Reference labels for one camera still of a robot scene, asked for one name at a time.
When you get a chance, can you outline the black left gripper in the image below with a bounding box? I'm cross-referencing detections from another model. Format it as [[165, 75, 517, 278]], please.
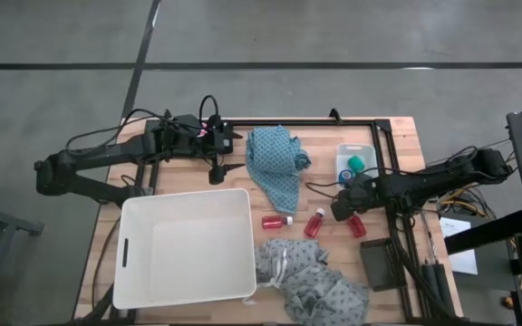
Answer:
[[163, 115, 247, 186]]

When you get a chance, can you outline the red medicine bottle white cap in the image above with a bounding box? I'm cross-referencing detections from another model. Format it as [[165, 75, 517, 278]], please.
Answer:
[[348, 214, 369, 239], [261, 215, 295, 230], [304, 207, 326, 239]]

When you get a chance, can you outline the green bandage roll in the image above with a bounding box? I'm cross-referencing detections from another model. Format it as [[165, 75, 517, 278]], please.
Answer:
[[347, 155, 366, 174]]

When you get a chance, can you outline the teal patterned hospital gown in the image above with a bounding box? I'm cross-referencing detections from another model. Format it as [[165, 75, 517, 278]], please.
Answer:
[[245, 125, 312, 216]]

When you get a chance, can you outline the small clear plastic container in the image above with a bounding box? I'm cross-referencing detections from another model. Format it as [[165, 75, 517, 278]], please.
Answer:
[[335, 143, 380, 189]]

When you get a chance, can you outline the grey patterned hospital gown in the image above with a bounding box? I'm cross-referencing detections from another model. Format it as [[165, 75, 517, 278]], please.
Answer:
[[254, 238, 371, 325]]

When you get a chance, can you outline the small black mesh basket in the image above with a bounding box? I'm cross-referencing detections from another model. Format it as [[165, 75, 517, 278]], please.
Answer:
[[359, 237, 408, 292]]

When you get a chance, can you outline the large white woven plastic bin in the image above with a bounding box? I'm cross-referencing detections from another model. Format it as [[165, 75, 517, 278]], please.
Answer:
[[111, 187, 258, 311]]

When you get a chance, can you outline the white paper sheet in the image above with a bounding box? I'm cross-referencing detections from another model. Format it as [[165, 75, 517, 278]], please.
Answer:
[[440, 216, 479, 276]]

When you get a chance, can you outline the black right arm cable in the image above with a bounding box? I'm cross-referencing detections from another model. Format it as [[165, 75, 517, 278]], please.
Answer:
[[304, 144, 479, 200]]

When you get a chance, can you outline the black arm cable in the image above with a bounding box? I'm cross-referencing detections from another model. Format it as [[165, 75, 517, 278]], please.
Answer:
[[304, 144, 479, 200], [64, 93, 221, 158]]

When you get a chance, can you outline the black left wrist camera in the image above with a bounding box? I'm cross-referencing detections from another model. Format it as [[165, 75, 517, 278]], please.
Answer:
[[172, 113, 203, 135]]

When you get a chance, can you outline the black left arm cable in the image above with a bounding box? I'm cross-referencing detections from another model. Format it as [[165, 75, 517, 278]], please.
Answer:
[[64, 93, 221, 158]]

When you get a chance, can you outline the black aluminium table frame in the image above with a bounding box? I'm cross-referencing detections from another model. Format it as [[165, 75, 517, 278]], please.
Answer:
[[79, 108, 466, 325]]

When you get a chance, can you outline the yellow and black wire bundle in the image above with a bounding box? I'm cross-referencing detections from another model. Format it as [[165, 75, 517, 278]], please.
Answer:
[[435, 138, 520, 219]]

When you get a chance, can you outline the black foam-handled tool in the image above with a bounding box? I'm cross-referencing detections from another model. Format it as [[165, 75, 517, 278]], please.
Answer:
[[426, 216, 451, 314]]

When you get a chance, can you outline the brown cable along table edge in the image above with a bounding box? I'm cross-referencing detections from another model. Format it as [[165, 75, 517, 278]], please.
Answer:
[[90, 216, 121, 310]]

